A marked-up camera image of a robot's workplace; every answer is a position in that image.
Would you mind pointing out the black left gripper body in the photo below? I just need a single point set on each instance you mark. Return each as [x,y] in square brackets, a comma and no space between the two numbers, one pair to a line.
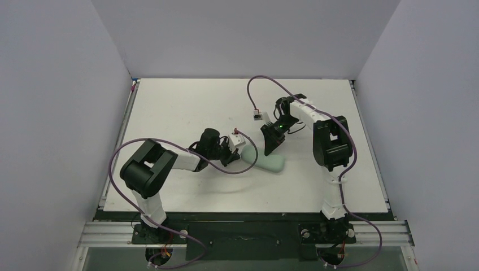
[229,156]

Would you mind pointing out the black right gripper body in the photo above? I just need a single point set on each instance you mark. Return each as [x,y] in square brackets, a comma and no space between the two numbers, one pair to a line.
[272,132]

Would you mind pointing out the mint green umbrella case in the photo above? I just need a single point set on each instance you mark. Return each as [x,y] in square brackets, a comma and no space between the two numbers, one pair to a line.
[256,157]

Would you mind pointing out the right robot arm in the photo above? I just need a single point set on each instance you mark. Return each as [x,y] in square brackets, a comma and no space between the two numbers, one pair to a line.
[331,147]

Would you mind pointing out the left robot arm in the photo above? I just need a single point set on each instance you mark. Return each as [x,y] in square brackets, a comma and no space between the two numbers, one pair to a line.
[146,171]

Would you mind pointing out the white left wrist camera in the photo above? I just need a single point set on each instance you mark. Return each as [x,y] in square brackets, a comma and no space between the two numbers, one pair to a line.
[236,141]

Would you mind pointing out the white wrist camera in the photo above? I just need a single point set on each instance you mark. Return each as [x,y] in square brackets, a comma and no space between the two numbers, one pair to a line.
[259,115]
[236,141]

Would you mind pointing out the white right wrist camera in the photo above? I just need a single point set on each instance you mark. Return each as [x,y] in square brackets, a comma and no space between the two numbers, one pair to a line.
[259,115]

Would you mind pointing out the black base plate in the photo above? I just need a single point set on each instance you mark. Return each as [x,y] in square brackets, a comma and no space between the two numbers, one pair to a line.
[236,241]

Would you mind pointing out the aluminium frame rail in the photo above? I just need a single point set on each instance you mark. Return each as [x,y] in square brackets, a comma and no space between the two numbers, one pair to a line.
[120,234]

